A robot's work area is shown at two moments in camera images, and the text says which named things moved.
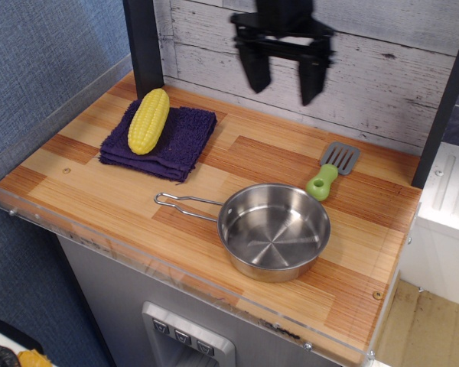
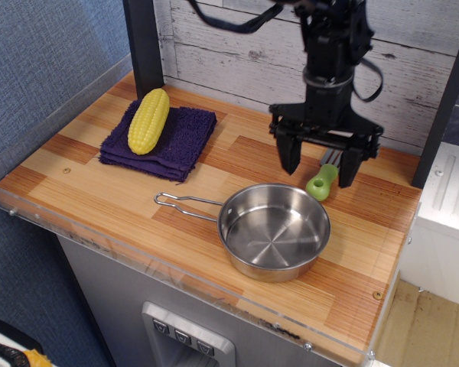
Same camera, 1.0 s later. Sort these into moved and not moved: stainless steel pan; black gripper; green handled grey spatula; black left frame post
Moved: black gripper
Not moved: green handled grey spatula; black left frame post; stainless steel pan
